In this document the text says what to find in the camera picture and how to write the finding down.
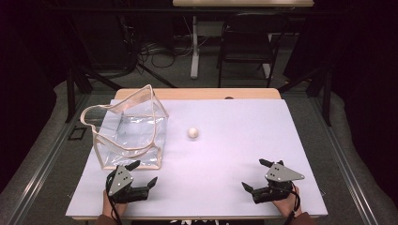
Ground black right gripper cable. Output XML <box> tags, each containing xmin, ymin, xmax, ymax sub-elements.
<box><xmin>283</xmin><ymin>182</ymin><xmax>302</xmax><ymax>225</ymax></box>

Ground person's right hand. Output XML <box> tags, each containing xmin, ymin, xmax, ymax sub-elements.
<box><xmin>271</xmin><ymin>186</ymin><xmax>303</xmax><ymax>218</ymax></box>

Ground black chair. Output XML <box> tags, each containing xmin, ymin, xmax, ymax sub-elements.
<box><xmin>216</xmin><ymin>12</ymin><xmax>291</xmax><ymax>89</ymax></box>

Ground white-legged desk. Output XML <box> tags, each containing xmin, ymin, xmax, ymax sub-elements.
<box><xmin>172</xmin><ymin>0</ymin><xmax>315</xmax><ymax>80</ymax></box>

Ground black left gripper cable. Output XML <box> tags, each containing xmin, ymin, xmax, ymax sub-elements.
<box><xmin>105</xmin><ymin>176</ymin><xmax>123</xmax><ymax>225</ymax></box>

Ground black metal stand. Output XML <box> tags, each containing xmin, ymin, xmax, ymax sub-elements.
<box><xmin>277</xmin><ymin>66</ymin><xmax>333</xmax><ymax>128</ymax></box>
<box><xmin>64</xmin><ymin>67</ymin><xmax>125</xmax><ymax>124</ymax></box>

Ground person's left hand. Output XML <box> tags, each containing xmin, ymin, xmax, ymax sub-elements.
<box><xmin>102</xmin><ymin>189</ymin><xmax>129</xmax><ymax>218</ymax></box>

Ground metal floor rail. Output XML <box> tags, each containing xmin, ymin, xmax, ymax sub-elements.
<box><xmin>308</xmin><ymin>93</ymin><xmax>380</xmax><ymax>225</ymax></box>
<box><xmin>8</xmin><ymin>93</ymin><xmax>92</xmax><ymax>225</ymax></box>

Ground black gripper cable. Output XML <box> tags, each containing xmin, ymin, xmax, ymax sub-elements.
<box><xmin>283</xmin><ymin>182</ymin><xmax>302</xmax><ymax>225</ymax></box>
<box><xmin>105</xmin><ymin>176</ymin><xmax>123</xmax><ymax>225</ymax></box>

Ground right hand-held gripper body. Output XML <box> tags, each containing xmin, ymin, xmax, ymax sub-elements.
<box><xmin>251</xmin><ymin>159</ymin><xmax>306</xmax><ymax>204</ymax></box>

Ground white table sheet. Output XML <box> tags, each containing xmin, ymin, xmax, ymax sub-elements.
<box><xmin>65</xmin><ymin>98</ymin><xmax>329</xmax><ymax>218</ymax></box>

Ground tangle of floor cables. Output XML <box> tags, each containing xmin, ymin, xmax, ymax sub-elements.
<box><xmin>136</xmin><ymin>38</ymin><xmax>195</xmax><ymax>69</ymax></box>

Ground clear plastic bag beige trim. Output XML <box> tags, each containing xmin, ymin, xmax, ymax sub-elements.
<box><xmin>80</xmin><ymin>83</ymin><xmax>170</xmax><ymax>171</ymax></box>

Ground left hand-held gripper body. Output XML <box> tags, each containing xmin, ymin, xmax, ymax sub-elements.
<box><xmin>105</xmin><ymin>164</ymin><xmax>150</xmax><ymax>204</ymax></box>

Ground wooden table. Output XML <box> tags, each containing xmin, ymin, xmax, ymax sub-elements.
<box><xmin>70</xmin><ymin>87</ymin><xmax>328</xmax><ymax>221</ymax></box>

